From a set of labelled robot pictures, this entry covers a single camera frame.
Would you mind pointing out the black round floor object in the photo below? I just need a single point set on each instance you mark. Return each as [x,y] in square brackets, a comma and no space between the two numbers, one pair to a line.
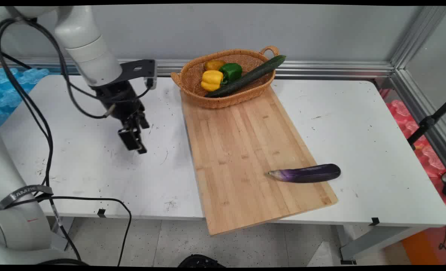
[200,261]

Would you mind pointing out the long horizontal aluminium frame rail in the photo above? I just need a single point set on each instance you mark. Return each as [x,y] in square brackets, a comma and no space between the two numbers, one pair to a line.
[320,69]

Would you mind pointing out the bamboo cutting board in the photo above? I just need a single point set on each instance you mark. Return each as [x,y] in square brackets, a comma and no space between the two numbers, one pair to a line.
[241,158]

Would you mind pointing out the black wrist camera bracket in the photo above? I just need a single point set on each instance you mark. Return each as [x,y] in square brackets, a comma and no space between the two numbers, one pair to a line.
[138,71]

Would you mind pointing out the grey metal table leg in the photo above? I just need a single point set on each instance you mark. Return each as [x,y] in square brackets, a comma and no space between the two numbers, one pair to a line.
[373,241]

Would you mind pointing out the dark green cucumber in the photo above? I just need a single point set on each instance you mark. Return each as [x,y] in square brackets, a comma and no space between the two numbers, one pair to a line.
[245,77]

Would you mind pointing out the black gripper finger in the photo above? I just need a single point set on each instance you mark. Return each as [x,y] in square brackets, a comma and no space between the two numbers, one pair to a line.
[131,140]
[143,131]

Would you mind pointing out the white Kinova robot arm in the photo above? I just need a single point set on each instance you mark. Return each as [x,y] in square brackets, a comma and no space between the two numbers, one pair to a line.
[84,45]

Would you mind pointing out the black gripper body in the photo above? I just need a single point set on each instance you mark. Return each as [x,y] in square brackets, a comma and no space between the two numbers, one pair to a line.
[118,98]

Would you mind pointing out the purple eggplant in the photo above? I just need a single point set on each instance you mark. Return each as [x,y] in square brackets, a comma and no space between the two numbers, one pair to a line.
[309,173]

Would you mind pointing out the red foam floor mat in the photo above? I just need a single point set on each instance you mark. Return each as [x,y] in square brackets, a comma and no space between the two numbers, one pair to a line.
[431,158]

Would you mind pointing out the aluminium side frame rail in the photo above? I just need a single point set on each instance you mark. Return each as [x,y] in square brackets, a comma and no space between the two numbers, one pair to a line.
[422,109]

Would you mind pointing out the yellow bell pepper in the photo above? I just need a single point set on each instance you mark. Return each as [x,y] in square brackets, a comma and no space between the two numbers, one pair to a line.
[211,80]

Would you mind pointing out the upright aluminium frame post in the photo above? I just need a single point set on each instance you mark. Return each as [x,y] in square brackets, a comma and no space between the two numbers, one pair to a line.
[418,35]

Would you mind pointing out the orange bell pepper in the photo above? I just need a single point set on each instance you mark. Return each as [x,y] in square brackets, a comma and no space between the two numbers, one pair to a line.
[213,64]

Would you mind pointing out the green bell pepper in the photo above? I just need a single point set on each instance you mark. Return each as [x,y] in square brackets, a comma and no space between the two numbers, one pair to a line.
[231,70]

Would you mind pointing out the black tripod stand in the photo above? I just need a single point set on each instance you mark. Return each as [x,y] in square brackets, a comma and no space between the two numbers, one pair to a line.
[428,122]

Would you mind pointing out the black tape marker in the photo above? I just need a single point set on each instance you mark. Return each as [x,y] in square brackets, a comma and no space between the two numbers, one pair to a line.
[101,213]
[374,221]

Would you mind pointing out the woven wicker basket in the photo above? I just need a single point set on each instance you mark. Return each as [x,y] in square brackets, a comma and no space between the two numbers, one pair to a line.
[193,81]

